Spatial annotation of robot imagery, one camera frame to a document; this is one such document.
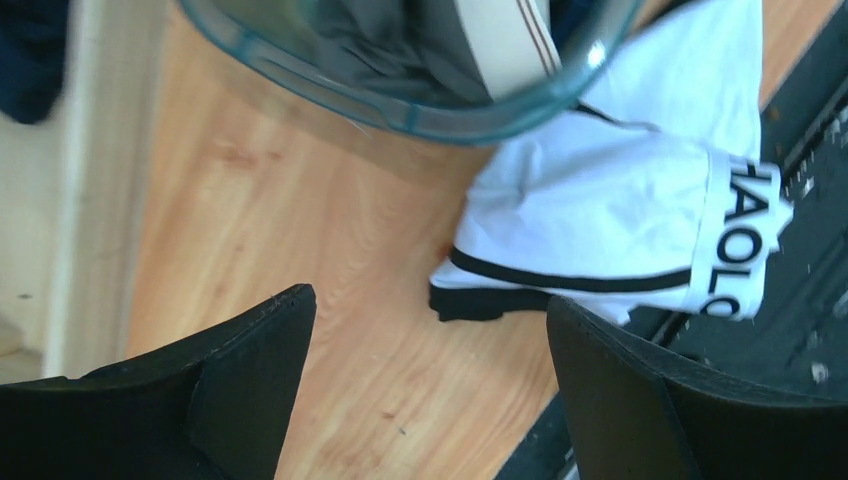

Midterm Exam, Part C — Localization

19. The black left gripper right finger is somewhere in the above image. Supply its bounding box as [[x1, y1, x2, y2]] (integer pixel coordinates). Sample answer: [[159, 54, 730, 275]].
[[547, 297, 847, 479]]

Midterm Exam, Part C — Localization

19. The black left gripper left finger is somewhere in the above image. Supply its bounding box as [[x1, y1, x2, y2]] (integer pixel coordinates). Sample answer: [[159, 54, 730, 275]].
[[1, 284, 316, 479]]

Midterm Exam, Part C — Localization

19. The white grey underwear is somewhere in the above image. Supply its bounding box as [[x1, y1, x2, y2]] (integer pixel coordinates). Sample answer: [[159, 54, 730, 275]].
[[429, 1, 793, 325]]

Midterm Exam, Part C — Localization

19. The dark grey cream-band underwear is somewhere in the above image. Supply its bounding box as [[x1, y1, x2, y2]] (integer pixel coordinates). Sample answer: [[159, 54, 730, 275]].
[[217, 0, 561, 105]]

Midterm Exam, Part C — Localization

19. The clear plastic basket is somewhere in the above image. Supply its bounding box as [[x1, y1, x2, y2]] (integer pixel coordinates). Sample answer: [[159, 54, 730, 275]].
[[181, 1, 642, 145]]

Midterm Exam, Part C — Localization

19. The dark navy tank top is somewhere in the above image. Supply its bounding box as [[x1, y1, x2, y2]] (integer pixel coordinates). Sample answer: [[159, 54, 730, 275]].
[[1, 0, 71, 125]]

